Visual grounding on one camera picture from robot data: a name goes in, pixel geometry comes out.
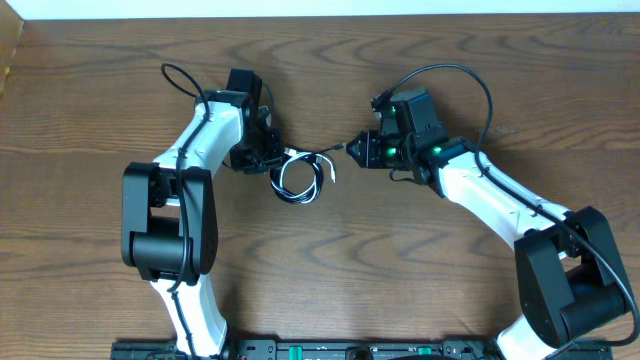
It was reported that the black usb cable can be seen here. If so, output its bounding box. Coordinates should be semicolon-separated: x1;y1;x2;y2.
269;143;347;205

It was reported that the white usb cable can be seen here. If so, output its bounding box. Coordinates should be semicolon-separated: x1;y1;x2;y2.
278;149;337;204

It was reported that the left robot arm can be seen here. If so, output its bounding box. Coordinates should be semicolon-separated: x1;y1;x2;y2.
121;68;284;359

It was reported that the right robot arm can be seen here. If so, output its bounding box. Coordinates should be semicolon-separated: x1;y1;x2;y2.
347;88;639;359

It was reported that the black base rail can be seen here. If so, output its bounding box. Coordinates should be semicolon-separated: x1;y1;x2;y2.
109;337;614;360

